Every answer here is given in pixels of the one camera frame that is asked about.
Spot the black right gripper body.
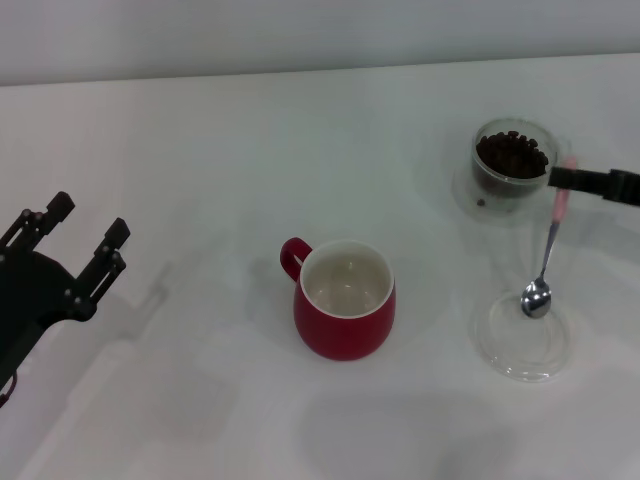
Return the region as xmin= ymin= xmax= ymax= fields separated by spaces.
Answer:
xmin=602 ymin=169 xmax=640 ymax=207

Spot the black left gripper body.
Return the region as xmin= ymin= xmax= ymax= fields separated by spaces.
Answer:
xmin=0 ymin=247 xmax=96 ymax=396

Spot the pink handled metal spoon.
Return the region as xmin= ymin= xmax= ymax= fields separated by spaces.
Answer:
xmin=519 ymin=156 xmax=579 ymax=320

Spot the red ceramic mug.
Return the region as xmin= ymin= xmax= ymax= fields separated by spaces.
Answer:
xmin=278 ymin=236 xmax=397 ymax=362

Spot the clear glass cup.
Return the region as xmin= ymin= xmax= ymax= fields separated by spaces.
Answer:
xmin=469 ymin=117 xmax=572 ymax=197

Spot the pile of coffee beans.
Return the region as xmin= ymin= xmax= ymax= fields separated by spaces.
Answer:
xmin=474 ymin=129 xmax=550 ymax=194

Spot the clear glass saucer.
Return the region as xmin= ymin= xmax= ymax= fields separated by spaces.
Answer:
xmin=452 ymin=160 xmax=556 ymax=224

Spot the small clear glass dish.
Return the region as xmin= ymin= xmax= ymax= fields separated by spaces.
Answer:
xmin=469 ymin=290 xmax=572 ymax=384

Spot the red wrist cable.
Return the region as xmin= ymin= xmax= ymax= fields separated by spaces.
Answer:
xmin=0 ymin=371 xmax=19 ymax=407

